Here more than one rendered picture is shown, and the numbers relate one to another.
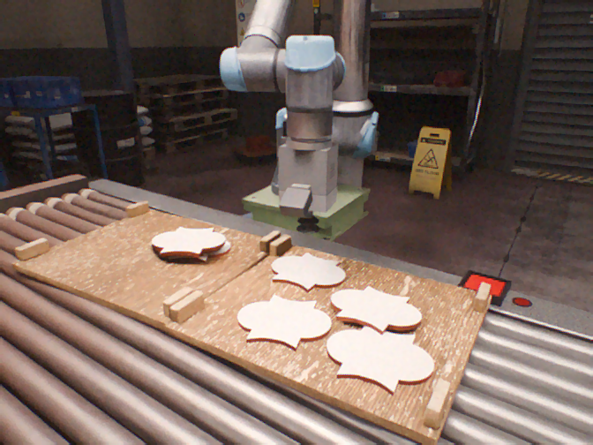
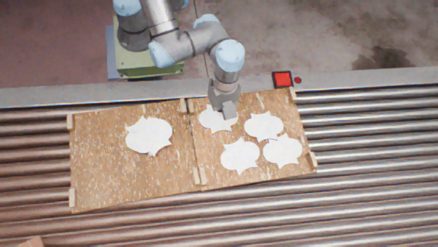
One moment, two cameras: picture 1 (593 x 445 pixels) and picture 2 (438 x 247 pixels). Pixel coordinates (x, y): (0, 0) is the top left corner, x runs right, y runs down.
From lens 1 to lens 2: 93 cm
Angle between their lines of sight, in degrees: 54
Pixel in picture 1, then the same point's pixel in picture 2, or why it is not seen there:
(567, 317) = (314, 80)
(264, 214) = (136, 71)
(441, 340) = (292, 127)
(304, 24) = not seen: outside the picture
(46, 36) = not seen: outside the picture
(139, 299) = (173, 185)
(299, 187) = (228, 105)
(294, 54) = (231, 67)
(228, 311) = (214, 165)
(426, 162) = not seen: outside the picture
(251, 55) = (177, 51)
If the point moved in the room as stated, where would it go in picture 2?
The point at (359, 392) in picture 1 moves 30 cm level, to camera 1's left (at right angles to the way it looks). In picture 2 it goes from (289, 170) to (224, 228)
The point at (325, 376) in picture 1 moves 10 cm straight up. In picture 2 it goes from (274, 171) to (281, 162)
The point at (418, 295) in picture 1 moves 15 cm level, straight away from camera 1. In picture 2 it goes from (268, 105) to (251, 73)
